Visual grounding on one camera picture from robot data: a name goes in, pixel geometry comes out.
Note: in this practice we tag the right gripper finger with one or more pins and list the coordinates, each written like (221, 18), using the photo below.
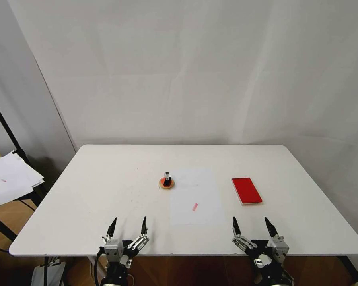
(236, 229)
(271, 228)

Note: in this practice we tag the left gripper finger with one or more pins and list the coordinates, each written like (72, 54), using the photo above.
(143, 228)
(111, 229)

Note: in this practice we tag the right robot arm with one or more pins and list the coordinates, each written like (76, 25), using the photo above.
(275, 282)

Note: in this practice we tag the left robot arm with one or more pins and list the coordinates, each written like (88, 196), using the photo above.
(113, 281)

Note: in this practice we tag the red rectangular ink pad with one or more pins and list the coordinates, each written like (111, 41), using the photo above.
(246, 191)

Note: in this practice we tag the white table leg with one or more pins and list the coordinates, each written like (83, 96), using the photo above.
(93, 265)

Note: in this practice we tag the white paper sheet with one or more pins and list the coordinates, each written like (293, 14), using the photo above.
(197, 190)

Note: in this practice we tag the pale grey floor device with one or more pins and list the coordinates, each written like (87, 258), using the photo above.
(46, 272)

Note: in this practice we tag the plain white paper pile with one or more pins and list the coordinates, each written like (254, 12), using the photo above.
(32, 172)

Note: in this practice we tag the white paper with red mark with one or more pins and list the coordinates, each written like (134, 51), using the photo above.
(6, 181)

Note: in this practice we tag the black stand pole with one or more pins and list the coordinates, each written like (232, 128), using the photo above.
(6, 126)

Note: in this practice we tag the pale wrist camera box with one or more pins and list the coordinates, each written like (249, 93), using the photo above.
(279, 246)
(112, 246)

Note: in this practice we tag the black side table frame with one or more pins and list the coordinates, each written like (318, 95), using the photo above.
(0, 222)

